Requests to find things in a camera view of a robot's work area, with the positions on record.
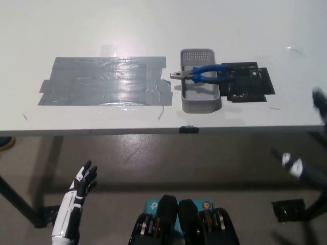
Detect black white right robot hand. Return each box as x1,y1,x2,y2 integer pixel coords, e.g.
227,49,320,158
270,87,327,191

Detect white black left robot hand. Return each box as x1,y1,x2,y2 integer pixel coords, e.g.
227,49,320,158
50,160,99,245

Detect blue handled pliers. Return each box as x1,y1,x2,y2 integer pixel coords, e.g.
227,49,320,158
170,65,236,84

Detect grey plastic basket container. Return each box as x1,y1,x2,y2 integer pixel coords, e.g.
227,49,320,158
180,48,222,113

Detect yellow black round object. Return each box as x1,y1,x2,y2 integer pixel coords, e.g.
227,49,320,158
0,136,16,152

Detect grey duct tape patch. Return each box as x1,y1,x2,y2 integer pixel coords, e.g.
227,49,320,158
37,56,174,107

